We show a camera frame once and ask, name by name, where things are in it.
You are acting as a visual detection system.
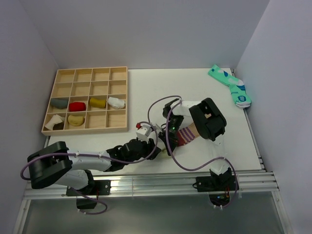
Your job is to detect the white and brown rolled sock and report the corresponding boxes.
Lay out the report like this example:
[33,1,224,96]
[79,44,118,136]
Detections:
[44,115,65,131]

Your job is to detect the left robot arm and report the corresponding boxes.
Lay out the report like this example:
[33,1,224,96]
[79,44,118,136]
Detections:
[26,138,161,195]

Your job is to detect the wooden compartment tray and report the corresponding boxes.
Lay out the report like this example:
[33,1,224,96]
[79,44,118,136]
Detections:
[41,67,128,136]

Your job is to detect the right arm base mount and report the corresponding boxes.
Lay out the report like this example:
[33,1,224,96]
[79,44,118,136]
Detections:
[192,167,239,210]

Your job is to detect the aluminium frame rail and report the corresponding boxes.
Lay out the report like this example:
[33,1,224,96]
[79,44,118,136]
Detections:
[16,135,293,234]

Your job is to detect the red rolled sock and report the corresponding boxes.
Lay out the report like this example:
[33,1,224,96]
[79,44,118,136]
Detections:
[68,101,86,112]

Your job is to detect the grey rolled sock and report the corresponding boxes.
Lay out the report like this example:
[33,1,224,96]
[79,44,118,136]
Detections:
[50,98,69,109]

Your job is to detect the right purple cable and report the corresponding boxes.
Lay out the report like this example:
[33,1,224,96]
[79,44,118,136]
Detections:
[147,95,241,209]

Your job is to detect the mustard yellow rolled sock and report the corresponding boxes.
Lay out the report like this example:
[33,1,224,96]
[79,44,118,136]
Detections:
[89,97,106,109]

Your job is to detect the teal patterned sock pair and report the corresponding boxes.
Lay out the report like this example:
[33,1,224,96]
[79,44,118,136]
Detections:
[208,65,252,109]

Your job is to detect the pale green ankle sock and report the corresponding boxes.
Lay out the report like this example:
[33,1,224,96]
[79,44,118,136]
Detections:
[158,148,170,158]

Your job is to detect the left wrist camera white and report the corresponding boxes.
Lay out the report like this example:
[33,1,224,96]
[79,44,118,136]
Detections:
[136,123,155,143]

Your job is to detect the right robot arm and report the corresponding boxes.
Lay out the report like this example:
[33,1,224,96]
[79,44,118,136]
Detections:
[158,98,234,190]

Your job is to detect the tan maroon striped sock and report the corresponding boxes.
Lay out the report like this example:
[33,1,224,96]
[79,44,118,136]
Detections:
[176,123,200,146]

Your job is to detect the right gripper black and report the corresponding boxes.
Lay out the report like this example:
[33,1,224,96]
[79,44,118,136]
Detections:
[158,115,184,156]

